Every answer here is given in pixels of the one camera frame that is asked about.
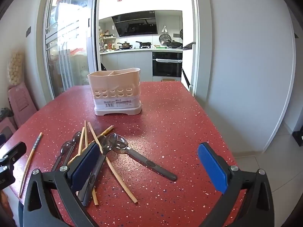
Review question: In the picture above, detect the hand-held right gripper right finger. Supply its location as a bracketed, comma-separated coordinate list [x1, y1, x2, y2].
[198, 142, 276, 227]

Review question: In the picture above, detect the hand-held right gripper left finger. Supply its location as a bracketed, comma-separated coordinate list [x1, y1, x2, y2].
[18, 142, 101, 227]

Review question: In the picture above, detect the thin curved bamboo chopstick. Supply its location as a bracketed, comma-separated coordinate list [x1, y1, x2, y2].
[77, 127, 85, 158]

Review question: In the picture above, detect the patterned grey-tipped chopstick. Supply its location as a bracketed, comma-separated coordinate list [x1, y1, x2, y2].
[19, 132, 43, 198]

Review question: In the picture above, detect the straight bamboo chopstick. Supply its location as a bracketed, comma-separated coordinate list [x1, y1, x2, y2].
[84, 120, 99, 206]

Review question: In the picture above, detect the steel spoon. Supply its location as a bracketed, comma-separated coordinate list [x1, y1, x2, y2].
[82, 133, 119, 207]
[112, 135, 178, 181]

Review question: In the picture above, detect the long bamboo chopstick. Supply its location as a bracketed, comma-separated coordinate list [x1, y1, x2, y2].
[87, 122, 138, 204]

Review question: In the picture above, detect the round cream-tipped chopstick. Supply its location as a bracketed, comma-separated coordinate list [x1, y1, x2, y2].
[67, 126, 114, 166]

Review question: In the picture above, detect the beige plastic utensil holder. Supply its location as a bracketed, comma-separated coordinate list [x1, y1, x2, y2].
[87, 68, 142, 116]

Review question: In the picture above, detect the pink plastic stool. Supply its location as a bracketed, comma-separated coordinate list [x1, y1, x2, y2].
[0, 120, 17, 145]

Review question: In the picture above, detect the black plastic bag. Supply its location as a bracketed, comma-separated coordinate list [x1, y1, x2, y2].
[0, 107, 13, 120]

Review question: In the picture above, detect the pink plastic chair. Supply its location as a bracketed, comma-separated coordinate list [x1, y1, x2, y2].
[8, 82, 38, 126]

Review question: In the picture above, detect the mesh bag of white balls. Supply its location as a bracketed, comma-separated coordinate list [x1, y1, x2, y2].
[7, 50, 25, 86]

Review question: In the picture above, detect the dark floor object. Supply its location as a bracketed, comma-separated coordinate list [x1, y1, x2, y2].
[292, 129, 303, 147]

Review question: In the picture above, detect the grey kitchen counter cabinet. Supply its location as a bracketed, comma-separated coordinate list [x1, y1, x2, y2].
[99, 48, 153, 82]

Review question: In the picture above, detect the red paper door decoration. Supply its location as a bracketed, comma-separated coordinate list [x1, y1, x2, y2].
[69, 47, 86, 56]

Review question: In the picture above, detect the black built-in oven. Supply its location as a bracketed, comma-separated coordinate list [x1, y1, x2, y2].
[152, 51, 183, 78]

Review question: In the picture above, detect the sliding glass door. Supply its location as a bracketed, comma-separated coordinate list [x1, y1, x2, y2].
[39, 0, 98, 100]

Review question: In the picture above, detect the seasoning bottle rack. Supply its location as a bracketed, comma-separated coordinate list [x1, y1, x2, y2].
[99, 30, 117, 52]

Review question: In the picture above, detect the black range hood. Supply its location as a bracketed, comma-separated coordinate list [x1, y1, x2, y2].
[111, 11, 158, 37]

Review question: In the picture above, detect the white cabinet with black handle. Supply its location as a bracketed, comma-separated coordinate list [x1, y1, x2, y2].
[181, 41, 197, 93]

